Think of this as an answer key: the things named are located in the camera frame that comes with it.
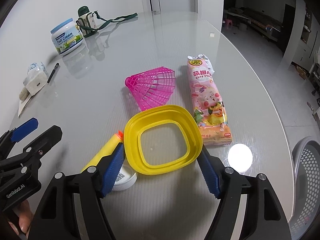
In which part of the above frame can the yellow foam dart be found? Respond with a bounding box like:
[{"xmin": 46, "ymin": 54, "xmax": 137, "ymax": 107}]
[{"xmin": 81, "ymin": 130, "xmax": 124, "ymax": 172}]

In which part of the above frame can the pink plastic mesh basket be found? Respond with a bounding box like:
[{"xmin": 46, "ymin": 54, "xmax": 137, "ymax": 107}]
[{"xmin": 125, "ymin": 67, "xmax": 176, "ymax": 111}]

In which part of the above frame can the tissue pack white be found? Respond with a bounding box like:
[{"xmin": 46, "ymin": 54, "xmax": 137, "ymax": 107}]
[{"xmin": 23, "ymin": 62, "xmax": 49, "ymax": 95}]

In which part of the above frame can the green bottle strap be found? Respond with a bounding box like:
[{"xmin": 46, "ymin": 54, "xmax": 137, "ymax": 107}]
[{"xmin": 93, "ymin": 10, "xmax": 139, "ymax": 30}]

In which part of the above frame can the grey stone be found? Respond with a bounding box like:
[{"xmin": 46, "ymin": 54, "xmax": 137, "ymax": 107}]
[{"xmin": 19, "ymin": 87, "xmax": 30, "ymax": 101}]

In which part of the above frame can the grey perforated laundry basket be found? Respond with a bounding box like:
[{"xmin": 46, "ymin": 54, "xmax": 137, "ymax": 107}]
[{"xmin": 289, "ymin": 137, "xmax": 319, "ymax": 239}]

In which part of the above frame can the white paper sheet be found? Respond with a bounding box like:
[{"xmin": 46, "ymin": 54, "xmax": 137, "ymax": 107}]
[{"xmin": 18, "ymin": 93, "xmax": 38, "ymax": 117}]

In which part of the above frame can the yellow plastic lid frame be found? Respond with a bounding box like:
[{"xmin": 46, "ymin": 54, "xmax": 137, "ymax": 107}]
[{"xmin": 124, "ymin": 105, "xmax": 202, "ymax": 176}]

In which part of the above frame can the person left hand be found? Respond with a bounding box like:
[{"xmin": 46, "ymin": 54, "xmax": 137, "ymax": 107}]
[{"xmin": 9, "ymin": 200, "xmax": 34, "ymax": 237}]

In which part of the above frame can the small pink stool far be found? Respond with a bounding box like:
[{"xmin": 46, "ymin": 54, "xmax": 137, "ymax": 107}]
[{"xmin": 225, "ymin": 19, "xmax": 233, "ymax": 29}]

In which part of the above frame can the pink snack stick package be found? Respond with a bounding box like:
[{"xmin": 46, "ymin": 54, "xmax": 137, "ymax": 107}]
[{"xmin": 187, "ymin": 54, "xmax": 233, "ymax": 145}]

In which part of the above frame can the milk powder can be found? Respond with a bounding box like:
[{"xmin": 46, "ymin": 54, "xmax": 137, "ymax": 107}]
[{"xmin": 50, "ymin": 18, "xmax": 84, "ymax": 55}]

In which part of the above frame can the white round cap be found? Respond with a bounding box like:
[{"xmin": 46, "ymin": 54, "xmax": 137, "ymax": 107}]
[{"xmin": 112, "ymin": 163, "xmax": 137, "ymax": 191}]

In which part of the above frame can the green white water bottle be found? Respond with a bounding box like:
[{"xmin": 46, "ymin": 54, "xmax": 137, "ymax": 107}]
[{"xmin": 76, "ymin": 6, "xmax": 97, "ymax": 38}]

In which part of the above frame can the black pen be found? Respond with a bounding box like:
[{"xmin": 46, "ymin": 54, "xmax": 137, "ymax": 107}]
[{"xmin": 47, "ymin": 63, "xmax": 60, "ymax": 83}]

